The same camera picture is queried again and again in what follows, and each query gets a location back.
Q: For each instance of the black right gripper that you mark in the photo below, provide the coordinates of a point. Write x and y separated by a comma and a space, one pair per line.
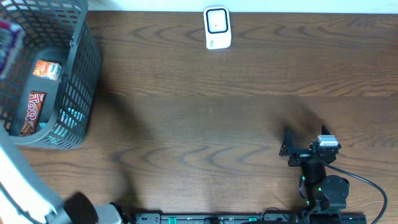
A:
300, 155

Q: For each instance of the chocolate bar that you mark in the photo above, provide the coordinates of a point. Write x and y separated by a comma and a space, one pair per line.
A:
34, 107

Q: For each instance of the orange Kleenex tissue pack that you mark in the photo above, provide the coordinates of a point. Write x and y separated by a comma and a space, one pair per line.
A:
47, 70

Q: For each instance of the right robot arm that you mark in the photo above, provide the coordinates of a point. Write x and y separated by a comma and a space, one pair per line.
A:
326, 193

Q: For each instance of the purple sanitary pad pack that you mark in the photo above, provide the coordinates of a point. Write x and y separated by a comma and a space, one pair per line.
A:
12, 36

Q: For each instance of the white barcode scanner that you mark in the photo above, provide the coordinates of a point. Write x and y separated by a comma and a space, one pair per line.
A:
217, 27

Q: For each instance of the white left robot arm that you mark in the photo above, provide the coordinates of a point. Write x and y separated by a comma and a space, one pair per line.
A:
34, 201

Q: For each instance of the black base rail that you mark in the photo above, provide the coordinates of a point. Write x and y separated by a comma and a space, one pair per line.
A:
272, 217

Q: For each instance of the teal flushable wipes pack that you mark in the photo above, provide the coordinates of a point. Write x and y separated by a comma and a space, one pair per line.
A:
61, 134

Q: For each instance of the grey plastic shopping basket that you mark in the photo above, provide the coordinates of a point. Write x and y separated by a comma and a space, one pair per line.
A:
55, 31

